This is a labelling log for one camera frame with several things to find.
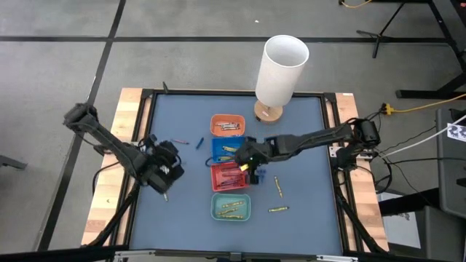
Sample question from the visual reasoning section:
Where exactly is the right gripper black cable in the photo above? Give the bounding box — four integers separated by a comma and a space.
205, 156, 240, 167

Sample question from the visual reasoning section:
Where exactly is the white fiducial marker tag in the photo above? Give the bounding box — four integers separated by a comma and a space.
446, 122, 466, 143

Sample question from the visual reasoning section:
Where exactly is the silver metal bracket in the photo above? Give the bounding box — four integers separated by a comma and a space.
113, 250, 157, 261
315, 255, 360, 262

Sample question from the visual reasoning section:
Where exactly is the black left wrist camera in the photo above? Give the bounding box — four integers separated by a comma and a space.
151, 174, 175, 194

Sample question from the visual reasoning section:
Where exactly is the black metal table frame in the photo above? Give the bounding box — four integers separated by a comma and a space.
80, 82, 390, 262

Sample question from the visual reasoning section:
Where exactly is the gray furniture foot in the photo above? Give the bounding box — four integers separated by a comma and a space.
0, 154, 28, 170

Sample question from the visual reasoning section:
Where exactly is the blue plastic bin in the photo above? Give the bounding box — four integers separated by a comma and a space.
211, 136, 247, 164

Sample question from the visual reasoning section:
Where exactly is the orange plastic bin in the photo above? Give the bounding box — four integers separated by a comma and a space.
210, 114, 247, 138

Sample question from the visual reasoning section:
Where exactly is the black rig beam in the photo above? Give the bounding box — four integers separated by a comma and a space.
0, 245, 129, 262

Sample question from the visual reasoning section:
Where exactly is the black tripod stand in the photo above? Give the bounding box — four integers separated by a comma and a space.
355, 0, 408, 60

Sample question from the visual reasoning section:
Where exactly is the dark gray equipment case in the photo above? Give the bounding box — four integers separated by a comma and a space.
435, 108, 466, 219

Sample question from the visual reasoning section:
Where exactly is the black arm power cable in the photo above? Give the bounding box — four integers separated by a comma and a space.
92, 159, 127, 199

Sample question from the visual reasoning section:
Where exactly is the blue table mat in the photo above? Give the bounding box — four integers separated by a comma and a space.
130, 94, 345, 256

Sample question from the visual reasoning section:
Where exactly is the white cable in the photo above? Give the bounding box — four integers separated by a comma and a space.
378, 114, 466, 159

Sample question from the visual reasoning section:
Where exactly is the yellow floor cable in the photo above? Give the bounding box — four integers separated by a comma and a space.
340, 0, 374, 9

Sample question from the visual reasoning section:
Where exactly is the teal plastic bin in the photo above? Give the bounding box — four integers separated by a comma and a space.
210, 193, 252, 222

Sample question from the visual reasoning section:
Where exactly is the red plastic bin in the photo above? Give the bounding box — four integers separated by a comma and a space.
210, 162, 251, 193

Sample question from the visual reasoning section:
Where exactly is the gray box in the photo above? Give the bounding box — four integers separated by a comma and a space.
414, 205, 466, 262

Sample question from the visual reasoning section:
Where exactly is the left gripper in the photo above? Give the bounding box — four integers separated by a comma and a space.
141, 134, 185, 183

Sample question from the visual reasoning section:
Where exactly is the yellow extension cord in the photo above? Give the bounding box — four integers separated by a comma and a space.
381, 92, 466, 114

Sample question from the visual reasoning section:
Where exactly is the black floor cable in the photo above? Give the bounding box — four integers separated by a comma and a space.
378, 156, 466, 167

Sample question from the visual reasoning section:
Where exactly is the white lamp wooden base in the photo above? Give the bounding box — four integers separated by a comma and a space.
253, 34, 310, 124

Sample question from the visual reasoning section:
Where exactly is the black desk leg frame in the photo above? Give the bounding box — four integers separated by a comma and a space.
395, 0, 466, 100

